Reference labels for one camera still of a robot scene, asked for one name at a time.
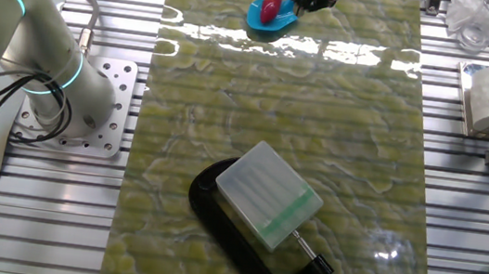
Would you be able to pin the blue and yellow toy shovel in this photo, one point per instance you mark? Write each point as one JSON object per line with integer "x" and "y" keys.
{"x": 282, "y": 20}

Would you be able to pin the maroon toy rugby ball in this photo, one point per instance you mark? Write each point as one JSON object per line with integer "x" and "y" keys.
{"x": 270, "y": 8}

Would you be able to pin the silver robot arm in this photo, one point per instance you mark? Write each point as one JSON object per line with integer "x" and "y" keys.
{"x": 49, "y": 52}

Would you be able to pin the crumpled clear plastic wrap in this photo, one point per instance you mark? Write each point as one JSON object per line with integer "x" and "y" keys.
{"x": 456, "y": 13}

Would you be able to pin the green marbled table mat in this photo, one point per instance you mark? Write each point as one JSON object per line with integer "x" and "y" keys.
{"x": 365, "y": 147}

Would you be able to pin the translucent plastic tip box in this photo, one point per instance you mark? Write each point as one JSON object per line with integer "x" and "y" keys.
{"x": 266, "y": 191}

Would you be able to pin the black C-clamp with steel screw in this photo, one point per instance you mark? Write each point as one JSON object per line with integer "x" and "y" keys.
{"x": 231, "y": 243}

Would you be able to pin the small black metal bracket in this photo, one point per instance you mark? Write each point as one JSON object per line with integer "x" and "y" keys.
{"x": 433, "y": 3}

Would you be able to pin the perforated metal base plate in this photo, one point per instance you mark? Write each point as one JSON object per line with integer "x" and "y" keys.
{"x": 121, "y": 94}

